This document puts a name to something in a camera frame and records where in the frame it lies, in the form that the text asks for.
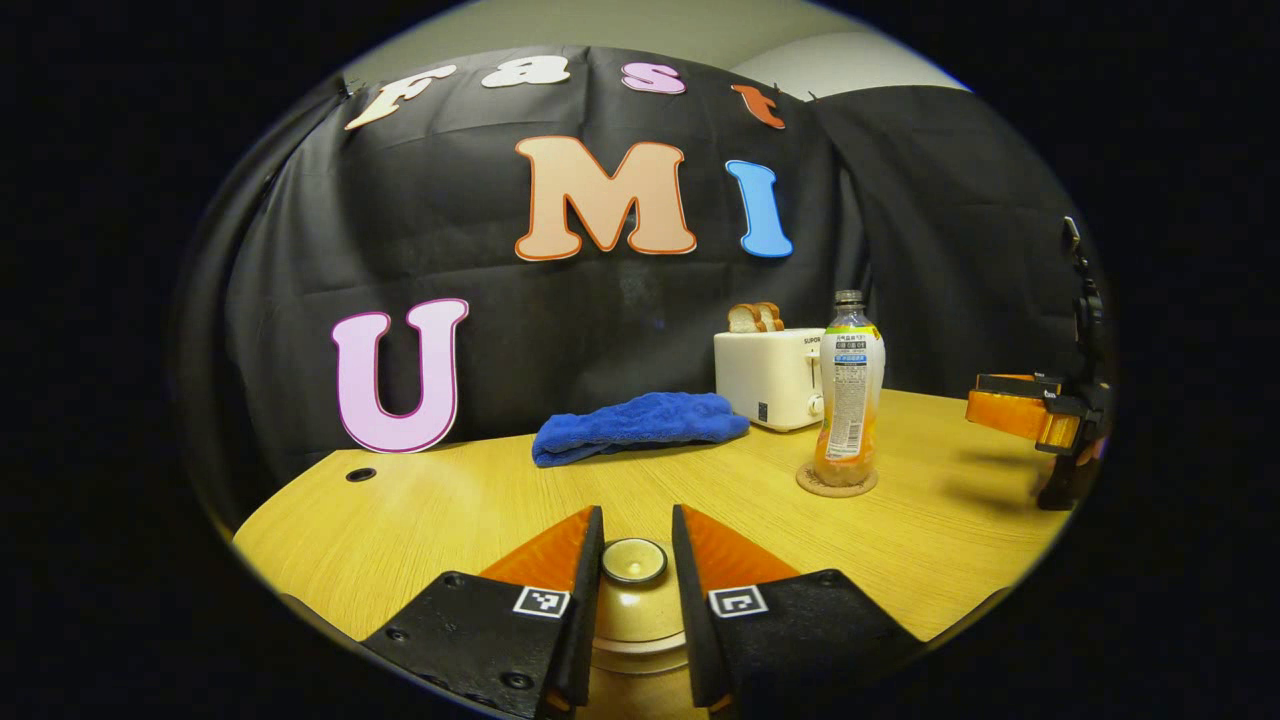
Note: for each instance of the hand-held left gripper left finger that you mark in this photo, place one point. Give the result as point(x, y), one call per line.
point(585, 620)

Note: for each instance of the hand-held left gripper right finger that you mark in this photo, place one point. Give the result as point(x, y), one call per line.
point(692, 620)

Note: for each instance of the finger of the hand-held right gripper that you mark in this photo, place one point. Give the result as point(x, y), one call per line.
point(1010, 383)
point(1010, 415)

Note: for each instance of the beige teacup lid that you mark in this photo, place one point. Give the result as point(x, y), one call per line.
point(640, 610)

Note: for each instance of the clear plastic water bottle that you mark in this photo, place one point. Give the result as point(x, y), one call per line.
point(850, 400)

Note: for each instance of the round cork coaster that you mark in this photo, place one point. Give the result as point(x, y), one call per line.
point(810, 483)

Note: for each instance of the blue towel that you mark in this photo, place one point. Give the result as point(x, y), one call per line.
point(640, 425)

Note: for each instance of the cream toaster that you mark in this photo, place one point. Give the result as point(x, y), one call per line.
point(765, 380)

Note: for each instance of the bread slice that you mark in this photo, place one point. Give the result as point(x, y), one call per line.
point(773, 315)
point(743, 320)

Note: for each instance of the black backdrop cloth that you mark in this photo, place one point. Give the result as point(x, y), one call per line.
point(550, 300)

